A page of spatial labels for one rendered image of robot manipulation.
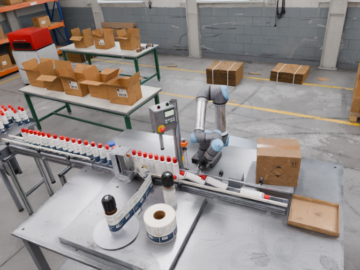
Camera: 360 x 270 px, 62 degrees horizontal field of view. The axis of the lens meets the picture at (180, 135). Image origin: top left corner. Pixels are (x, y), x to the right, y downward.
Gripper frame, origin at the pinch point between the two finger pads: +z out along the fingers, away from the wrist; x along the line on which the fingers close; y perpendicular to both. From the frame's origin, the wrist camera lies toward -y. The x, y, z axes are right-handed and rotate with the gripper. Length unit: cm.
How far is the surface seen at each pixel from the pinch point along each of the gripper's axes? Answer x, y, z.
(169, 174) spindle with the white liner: -15.8, 29.0, -11.0
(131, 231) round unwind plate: -16, 58, 22
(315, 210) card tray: 80, -4, -27
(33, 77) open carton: -285, -145, 173
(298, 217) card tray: 71, 5, -22
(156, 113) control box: -47, 1, -25
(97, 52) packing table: -289, -321, 194
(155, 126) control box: -43.9, 0.7, -14.3
